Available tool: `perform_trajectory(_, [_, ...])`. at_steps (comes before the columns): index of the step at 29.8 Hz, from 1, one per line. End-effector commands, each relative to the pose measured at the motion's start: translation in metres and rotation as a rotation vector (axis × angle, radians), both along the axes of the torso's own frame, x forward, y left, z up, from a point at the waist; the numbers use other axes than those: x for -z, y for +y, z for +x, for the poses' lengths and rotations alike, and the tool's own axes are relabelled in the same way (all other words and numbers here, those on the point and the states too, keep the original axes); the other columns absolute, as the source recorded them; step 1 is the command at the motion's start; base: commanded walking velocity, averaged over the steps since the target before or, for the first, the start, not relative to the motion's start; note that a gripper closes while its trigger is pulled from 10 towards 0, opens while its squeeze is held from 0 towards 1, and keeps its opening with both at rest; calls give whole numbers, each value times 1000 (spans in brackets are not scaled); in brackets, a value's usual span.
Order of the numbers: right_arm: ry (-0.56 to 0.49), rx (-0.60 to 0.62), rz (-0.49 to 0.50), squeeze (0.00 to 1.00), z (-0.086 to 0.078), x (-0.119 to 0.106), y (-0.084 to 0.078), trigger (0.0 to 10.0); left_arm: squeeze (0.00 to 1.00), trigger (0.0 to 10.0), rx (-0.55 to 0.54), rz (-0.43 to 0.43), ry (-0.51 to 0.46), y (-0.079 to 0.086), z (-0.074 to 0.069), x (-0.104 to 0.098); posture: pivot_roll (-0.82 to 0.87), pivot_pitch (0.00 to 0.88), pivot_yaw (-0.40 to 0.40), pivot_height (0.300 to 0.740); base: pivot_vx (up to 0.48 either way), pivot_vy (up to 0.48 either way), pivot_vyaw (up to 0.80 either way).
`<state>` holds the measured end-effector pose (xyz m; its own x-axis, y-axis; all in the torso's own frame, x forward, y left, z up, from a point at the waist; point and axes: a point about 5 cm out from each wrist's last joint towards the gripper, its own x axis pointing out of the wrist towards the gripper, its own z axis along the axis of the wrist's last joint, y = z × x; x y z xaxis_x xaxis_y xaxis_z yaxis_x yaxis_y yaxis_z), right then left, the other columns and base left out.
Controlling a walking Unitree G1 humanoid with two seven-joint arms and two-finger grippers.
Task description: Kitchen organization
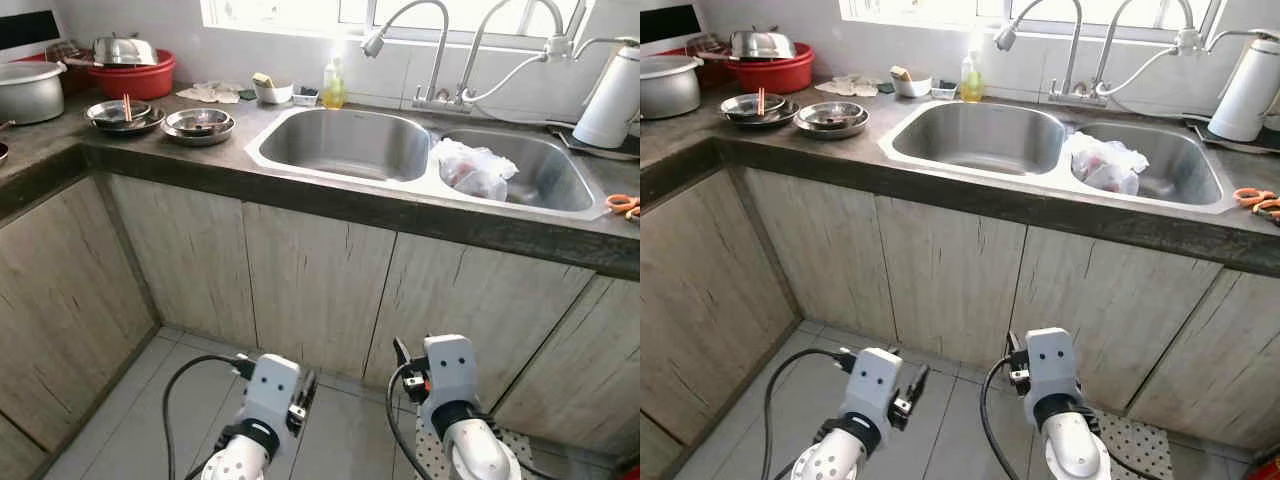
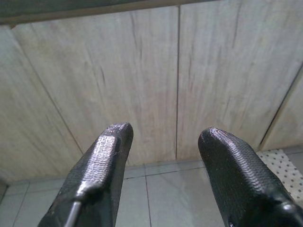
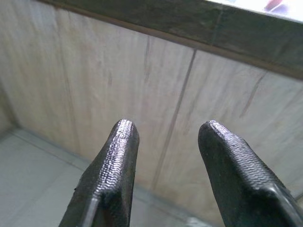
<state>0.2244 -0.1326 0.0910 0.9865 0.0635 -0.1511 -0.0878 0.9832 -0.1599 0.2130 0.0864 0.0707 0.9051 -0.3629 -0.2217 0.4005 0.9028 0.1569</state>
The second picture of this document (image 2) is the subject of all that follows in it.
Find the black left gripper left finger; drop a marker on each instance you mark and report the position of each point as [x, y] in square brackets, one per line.
[94, 179]

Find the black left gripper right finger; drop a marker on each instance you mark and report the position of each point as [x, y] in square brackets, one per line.
[241, 184]

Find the white polka dot mat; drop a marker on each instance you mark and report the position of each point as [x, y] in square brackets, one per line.
[281, 168]

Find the light wood cabinet door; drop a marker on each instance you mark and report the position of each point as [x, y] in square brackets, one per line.
[291, 123]
[23, 106]
[225, 71]
[106, 71]

